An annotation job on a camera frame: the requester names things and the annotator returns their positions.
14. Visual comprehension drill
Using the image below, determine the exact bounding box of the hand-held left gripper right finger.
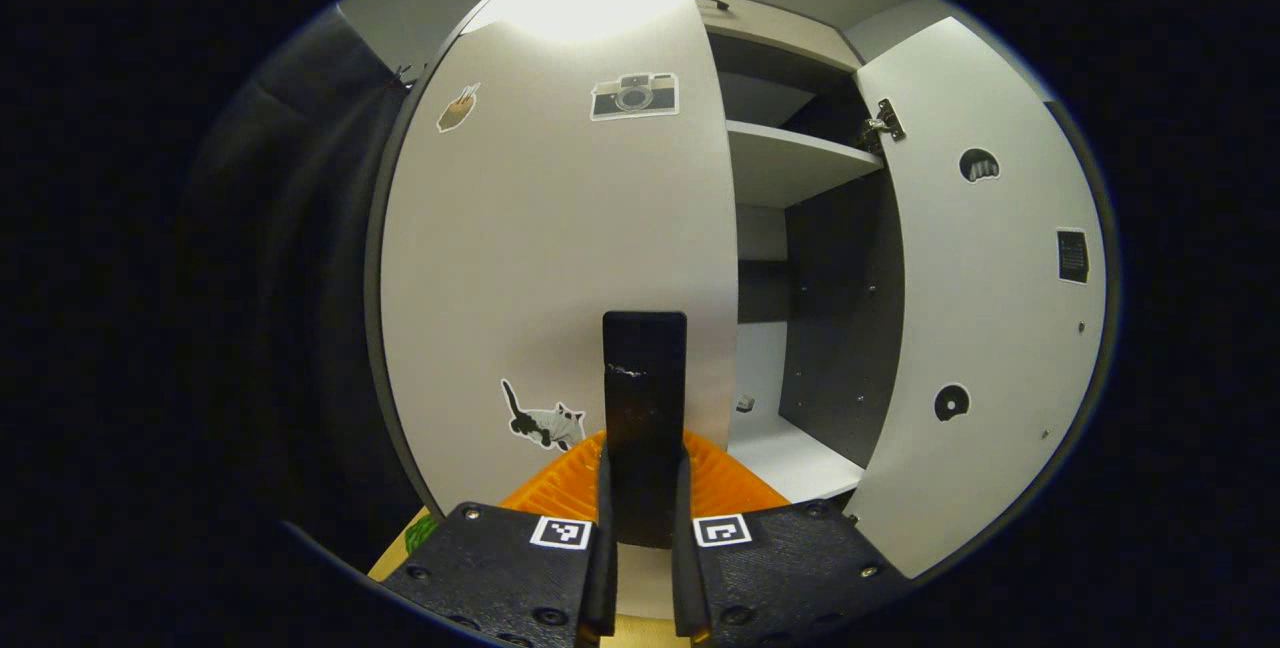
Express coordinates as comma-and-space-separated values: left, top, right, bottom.
672, 428, 913, 648

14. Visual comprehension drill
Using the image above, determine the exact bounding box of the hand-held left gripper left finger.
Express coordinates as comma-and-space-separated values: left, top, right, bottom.
380, 428, 619, 648

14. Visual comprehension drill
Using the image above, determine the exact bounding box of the black backdrop cloth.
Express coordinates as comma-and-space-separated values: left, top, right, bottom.
175, 3, 1121, 569

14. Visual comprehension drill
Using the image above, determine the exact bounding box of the white shoe cabinet door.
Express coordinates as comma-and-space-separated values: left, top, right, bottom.
365, 0, 741, 554
845, 16, 1109, 581

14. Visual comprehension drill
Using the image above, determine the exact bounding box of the white cabinet drawer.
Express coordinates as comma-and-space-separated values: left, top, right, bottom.
692, 0, 866, 74

